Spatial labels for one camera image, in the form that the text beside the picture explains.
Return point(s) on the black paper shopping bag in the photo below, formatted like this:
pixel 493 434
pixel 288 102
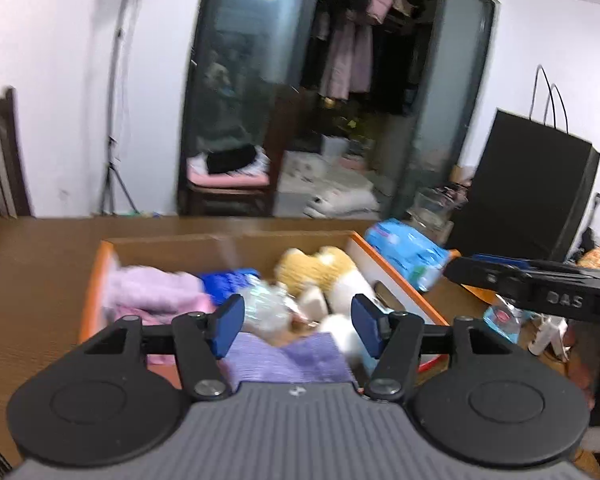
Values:
pixel 529 192

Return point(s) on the white charger with cables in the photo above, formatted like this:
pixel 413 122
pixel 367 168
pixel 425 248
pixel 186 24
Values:
pixel 550 334

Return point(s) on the hanging pink clothes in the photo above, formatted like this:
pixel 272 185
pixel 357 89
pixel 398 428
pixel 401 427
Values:
pixel 349 59

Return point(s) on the yellow white plush toy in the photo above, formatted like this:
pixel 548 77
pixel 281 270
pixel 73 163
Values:
pixel 323 283

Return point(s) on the dark wooden chair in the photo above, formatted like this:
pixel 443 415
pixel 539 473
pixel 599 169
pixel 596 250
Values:
pixel 14 196

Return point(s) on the white plastic bundle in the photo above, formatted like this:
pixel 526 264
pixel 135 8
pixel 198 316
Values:
pixel 271 313

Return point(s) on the orange flat folder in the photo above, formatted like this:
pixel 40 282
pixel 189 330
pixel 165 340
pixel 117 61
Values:
pixel 486 296

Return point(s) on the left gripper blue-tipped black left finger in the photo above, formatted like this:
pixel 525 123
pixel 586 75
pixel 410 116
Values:
pixel 200 341

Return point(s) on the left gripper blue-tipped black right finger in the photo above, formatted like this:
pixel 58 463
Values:
pixel 393 340

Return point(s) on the black light stand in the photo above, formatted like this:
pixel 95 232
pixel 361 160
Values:
pixel 112 178

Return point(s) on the blue wet wipes pack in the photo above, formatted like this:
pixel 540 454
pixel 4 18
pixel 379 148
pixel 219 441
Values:
pixel 414 256

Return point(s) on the small blue snack packet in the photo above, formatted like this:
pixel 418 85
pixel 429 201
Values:
pixel 504 318

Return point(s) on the purple woven cloth pouch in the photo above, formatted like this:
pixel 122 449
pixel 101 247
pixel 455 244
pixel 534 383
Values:
pixel 314 358

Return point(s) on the pink fuzzy cloth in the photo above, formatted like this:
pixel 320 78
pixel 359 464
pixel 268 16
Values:
pixel 154 295

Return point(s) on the light blue plush toy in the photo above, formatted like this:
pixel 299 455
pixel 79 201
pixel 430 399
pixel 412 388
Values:
pixel 348 342

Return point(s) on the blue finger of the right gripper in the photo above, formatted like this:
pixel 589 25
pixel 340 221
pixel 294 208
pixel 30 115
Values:
pixel 485 271

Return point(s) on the blue tissue packet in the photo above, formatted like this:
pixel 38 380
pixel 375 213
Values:
pixel 223 284

